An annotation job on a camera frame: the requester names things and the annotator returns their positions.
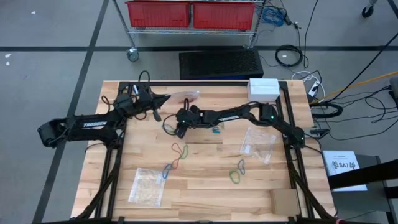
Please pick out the white power strip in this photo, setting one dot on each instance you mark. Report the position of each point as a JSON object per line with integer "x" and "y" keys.
{"x": 314, "y": 88}

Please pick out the black bar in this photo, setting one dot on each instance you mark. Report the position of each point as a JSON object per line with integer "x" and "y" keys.
{"x": 367, "y": 175}

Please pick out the clear plastic zip bag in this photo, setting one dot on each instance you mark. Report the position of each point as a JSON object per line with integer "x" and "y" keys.
{"x": 146, "y": 186}
{"x": 186, "y": 96}
{"x": 258, "y": 144}

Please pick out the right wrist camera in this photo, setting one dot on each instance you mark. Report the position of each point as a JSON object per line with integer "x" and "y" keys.
{"x": 195, "y": 109}

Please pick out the white printed booklet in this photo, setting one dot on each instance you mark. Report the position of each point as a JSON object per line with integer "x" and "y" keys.
{"x": 342, "y": 169}

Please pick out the black caster wheel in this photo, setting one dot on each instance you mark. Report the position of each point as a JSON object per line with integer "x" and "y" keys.
{"x": 367, "y": 12}

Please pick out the black perforated floor mat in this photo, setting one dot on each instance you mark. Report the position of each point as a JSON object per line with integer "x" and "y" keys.
{"x": 220, "y": 63}

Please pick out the brown cardboard piece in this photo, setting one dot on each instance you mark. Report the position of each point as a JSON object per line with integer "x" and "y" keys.
{"x": 284, "y": 202}

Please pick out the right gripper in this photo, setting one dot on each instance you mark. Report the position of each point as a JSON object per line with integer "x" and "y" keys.
{"x": 189, "y": 119}

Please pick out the grey cart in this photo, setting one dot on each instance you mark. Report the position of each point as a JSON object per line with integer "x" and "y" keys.
{"x": 367, "y": 205}

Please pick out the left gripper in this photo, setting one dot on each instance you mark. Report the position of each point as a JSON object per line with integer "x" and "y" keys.
{"x": 144, "y": 99}

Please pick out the black aluminium table frame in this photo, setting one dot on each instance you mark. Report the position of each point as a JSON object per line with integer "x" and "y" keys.
{"x": 217, "y": 83}

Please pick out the white box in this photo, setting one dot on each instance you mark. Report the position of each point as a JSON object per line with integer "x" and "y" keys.
{"x": 263, "y": 89}

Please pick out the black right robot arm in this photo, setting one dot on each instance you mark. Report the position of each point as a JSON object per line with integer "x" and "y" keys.
{"x": 236, "y": 116}

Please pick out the red plastic bin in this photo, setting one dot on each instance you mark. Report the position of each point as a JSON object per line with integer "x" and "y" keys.
{"x": 158, "y": 14}
{"x": 224, "y": 15}

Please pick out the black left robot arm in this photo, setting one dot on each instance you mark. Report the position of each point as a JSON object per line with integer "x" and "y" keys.
{"x": 93, "y": 124}

